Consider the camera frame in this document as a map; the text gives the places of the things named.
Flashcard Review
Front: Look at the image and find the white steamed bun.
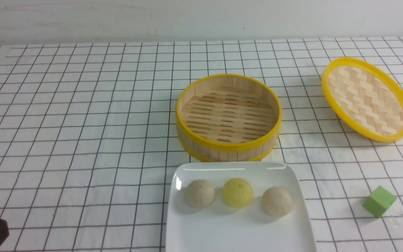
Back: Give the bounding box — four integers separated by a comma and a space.
185, 179, 215, 209
262, 187, 293, 218

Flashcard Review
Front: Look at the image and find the yellow steamed bun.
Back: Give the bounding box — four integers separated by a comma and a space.
222, 177, 254, 209

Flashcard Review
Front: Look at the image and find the bamboo steamer lid yellow rim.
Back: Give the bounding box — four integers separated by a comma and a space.
321, 57, 403, 142

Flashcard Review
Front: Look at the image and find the white square ceramic plate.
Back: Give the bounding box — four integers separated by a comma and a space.
166, 161, 318, 252

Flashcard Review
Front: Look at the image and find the white grid-pattern tablecloth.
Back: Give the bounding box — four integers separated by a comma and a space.
0, 37, 403, 252

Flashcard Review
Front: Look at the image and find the bamboo steamer basket yellow rim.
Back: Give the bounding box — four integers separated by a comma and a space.
175, 74, 283, 162

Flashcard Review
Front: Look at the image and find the green foam cube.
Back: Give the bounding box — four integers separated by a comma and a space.
362, 185, 397, 218

